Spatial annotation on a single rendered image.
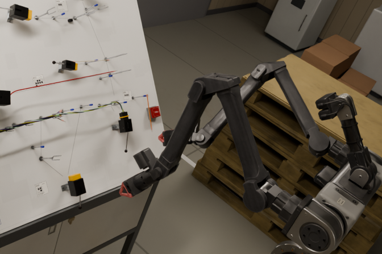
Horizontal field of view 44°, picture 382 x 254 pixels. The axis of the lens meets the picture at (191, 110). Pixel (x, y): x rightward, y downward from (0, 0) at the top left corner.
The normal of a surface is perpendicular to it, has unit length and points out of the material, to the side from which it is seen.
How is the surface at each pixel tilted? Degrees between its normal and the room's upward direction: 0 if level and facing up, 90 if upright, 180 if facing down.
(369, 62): 90
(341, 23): 90
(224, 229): 0
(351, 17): 90
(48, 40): 49
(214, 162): 90
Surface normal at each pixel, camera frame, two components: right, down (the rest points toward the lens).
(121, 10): 0.73, -0.10
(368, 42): -0.58, 0.26
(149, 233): 0.33, -0.80
